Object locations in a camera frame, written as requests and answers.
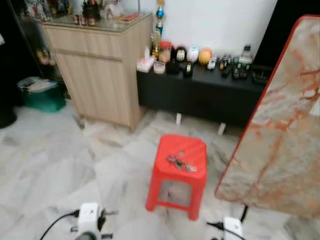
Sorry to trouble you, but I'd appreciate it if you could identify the bunch of keys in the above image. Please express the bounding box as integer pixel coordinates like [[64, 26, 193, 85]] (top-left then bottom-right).
[[166, 154, 198, 173]]

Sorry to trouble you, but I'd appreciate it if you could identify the red plastic stool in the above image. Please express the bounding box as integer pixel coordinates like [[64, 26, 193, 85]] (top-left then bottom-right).
[[145, 134, 208, 222]]

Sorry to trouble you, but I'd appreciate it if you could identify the green plastic bin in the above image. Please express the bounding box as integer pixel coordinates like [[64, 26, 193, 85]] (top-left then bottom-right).
[[17, 76, 67, 113]]

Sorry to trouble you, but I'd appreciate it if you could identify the marble table with red edge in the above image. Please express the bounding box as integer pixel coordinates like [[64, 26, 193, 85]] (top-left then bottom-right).
[[214, 14, 320, 224]]

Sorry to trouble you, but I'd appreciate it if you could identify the light wood cabinet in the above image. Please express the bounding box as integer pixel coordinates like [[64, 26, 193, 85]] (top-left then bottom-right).
[[42, 13, 154, 132]]

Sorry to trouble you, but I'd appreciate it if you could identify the black low TV console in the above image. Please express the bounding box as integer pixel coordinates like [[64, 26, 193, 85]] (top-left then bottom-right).
[[136, 62, 274, 129]]

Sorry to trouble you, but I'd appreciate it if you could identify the white tape roll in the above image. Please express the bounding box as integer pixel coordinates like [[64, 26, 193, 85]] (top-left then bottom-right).
[[153, 61, 167, 75]]

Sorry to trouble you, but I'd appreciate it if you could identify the pink white tissue box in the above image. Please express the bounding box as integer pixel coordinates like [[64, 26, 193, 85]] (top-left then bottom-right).
[[137, 49, 156, 74]]

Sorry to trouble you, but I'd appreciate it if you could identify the black pouch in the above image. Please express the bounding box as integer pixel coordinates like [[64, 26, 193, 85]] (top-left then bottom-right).
[[166, 60, 181, 75]]

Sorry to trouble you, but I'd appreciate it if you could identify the black tape dispenser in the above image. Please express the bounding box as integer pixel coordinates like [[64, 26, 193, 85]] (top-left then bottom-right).
[[182, 62, 194, 78]]

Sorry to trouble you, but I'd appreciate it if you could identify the red-lidded glass jar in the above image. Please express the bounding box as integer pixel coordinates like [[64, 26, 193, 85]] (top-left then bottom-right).
[[158, 40, 173, 64]]

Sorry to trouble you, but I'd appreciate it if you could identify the small gold trophy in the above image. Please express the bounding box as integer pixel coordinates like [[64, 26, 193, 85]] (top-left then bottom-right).
[[150, 30, 162, 60]]

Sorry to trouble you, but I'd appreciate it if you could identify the black round plush toy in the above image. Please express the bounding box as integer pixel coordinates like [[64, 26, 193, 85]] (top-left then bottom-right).
[[174, 46, 188, 62]]

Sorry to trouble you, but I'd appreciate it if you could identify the dark glass display cabinet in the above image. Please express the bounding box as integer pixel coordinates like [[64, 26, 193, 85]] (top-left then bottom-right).
[[0, 0, 57, 108]]

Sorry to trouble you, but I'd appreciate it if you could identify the white round plush toy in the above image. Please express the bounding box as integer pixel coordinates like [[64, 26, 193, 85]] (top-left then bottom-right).
[[186, 46, 200, 63]]

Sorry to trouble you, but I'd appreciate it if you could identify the small white animal figurine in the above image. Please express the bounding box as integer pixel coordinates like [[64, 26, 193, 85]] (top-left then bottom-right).
[[207, 57, 218, 71]]

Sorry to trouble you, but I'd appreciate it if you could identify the flat red box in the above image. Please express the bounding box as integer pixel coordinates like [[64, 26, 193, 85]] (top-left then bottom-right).
[[119, 13, 142, 23]]

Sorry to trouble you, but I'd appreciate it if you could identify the black cast-iron teapot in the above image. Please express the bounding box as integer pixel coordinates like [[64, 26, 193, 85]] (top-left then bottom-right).
[[81, 0, 103, 21]]

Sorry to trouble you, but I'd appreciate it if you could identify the white porcelain figurine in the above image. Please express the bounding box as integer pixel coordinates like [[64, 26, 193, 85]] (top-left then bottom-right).
[[103, 0, 125, 19]]

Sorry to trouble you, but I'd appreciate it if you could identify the blue and gold trophy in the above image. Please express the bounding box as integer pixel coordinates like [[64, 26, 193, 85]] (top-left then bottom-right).
[[154, 0, 167, 36]]

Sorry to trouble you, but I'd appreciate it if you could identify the black television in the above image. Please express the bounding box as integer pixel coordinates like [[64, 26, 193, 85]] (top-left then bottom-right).
[[252, 0, 320, 71]]

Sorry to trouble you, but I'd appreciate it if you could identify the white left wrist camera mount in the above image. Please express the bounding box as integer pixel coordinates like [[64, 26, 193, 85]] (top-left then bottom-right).
[[78, 202, 101, 236]]

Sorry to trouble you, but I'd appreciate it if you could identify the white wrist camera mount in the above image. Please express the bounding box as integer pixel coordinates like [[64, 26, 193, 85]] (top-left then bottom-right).
[[223, 216, 245, 240], [78, 202, 101, 236]]

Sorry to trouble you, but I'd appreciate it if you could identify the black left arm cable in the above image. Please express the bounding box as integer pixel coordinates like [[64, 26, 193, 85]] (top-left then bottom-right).
[[39, 210, 81, 240]]

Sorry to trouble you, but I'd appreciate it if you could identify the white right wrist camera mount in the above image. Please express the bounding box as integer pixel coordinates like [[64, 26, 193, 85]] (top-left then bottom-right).
[[223, 216, 245, 240]]

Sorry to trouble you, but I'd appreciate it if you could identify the cordless phone on base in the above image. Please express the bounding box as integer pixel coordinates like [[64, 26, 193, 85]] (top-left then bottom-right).
[[237, 44, 254, 66]]

